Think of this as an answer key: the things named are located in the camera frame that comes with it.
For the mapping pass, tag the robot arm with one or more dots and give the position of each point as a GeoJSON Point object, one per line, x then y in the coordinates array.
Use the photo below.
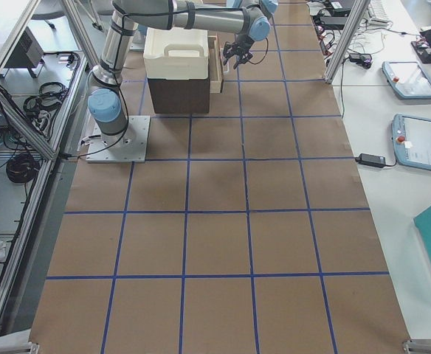
{"type": "Point", "coordinates": [244, 19]}

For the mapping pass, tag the wooden drawer with white handle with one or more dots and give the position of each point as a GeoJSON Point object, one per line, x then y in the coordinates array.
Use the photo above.
{"type": "Point", "coordinates": [216, 67]}

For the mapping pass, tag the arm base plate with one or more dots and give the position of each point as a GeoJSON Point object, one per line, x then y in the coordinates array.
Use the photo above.
{"type": "Point", "coordinates": [129, 148]}

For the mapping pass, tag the aluminium frame post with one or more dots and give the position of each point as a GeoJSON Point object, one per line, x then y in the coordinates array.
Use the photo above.
{"type": "Point", "coordinates": [351, 25]}

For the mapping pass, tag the upper teach pendant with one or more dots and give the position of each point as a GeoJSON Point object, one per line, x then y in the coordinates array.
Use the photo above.
{"type": "Point", "coordinates": [408, 79]}

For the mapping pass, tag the teach pendant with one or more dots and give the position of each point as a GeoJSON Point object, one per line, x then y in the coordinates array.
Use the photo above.
{"type": "Point", "coordinates": [412, 141]}
{"type": "Point", "coordinates": [408, 79]}

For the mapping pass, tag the black power adapter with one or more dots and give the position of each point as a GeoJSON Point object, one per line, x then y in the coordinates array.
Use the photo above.
{"type": "Point", "coordinates": [371, 160]}

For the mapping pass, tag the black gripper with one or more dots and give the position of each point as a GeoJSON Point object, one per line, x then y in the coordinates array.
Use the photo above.
{"type": "Point", "coordinates": [240, 43]}

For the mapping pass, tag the grey metal box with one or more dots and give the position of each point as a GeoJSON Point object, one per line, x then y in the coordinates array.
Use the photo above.
{"type": "Point", "coordinates": [27, 54]}

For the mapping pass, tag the lower teach pendant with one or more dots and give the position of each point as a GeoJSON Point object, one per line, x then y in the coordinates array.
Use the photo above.
{"type": "Point", "coordinates": [412, 141]}

